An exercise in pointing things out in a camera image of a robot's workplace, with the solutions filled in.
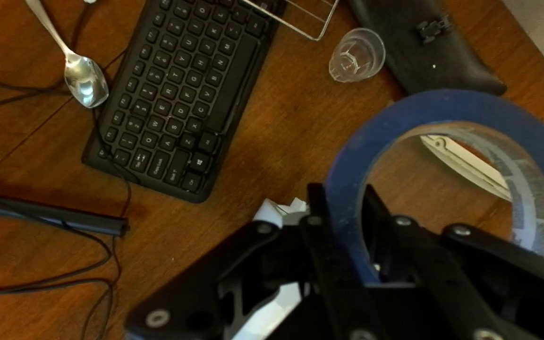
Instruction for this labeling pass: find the metal spoon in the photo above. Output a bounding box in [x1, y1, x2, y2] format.
[23, 0, 111, 111]

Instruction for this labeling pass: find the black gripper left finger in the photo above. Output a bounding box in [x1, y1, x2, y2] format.
[125, 180, 376, 340]

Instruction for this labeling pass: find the black computer keyboard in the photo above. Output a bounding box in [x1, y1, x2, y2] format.
[81, 0, 287, 205]

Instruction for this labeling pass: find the metal wire cooling rack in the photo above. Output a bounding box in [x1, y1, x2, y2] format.
[242, 0, 342, 43]

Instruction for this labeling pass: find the clear shot glass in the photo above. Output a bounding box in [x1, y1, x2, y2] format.
[327, 26, 389, 86]

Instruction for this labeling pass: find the white flat plastic strip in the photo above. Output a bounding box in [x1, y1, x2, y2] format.
[417, 131, 514, 203]

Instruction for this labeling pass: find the thin black keyboard cable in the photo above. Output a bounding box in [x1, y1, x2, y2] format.
[0, 0, 136, 340]

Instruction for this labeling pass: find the blue masking tape roll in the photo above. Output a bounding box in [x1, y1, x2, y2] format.
[323, 86, 544, 286]

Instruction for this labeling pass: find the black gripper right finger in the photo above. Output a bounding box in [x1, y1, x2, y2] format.
[359, 182, 544, 340]

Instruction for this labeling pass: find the long black rod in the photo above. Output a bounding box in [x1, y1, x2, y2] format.
[0, 188, 132, 239]

